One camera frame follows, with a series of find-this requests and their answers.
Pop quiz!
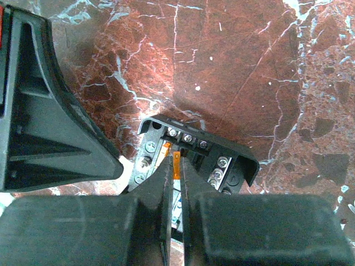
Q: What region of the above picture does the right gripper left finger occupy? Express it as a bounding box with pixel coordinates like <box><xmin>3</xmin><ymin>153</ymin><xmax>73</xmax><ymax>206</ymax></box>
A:
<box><xmin>1</xmin><ymin>157</ymin><xmax>173</xmax><ymax>265</ymax></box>

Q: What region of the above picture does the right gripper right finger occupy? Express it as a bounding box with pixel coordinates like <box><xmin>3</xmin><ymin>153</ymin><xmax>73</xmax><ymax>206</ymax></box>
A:
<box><xmin>180</xmin><ymin>159</ymin><xmax>354</xmax><ymax>265</ymax></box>

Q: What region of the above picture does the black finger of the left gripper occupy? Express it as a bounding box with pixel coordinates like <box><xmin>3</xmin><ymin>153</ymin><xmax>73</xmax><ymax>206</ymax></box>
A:
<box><xmin>1</xmin><ymin>4</ymin><xmax>124</xmax><ymax>192</ymax></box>

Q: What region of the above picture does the black fuse box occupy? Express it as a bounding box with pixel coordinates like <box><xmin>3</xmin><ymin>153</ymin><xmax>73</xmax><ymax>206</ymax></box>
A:
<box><xmin>129</xmin><ymin>115</ymin><xmax>260</xmax><ymax>242</ymax></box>

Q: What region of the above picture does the orange blade fuse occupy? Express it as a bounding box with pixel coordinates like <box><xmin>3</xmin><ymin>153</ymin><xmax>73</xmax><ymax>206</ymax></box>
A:
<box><xmin>173</xmin><ymin>151</ymin><xmax>181</xmax><ymax>180</ymax></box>
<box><xmin>161</xmin><ymin>142</ymin><xmax>171</xmax><ymax>157</ymax></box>

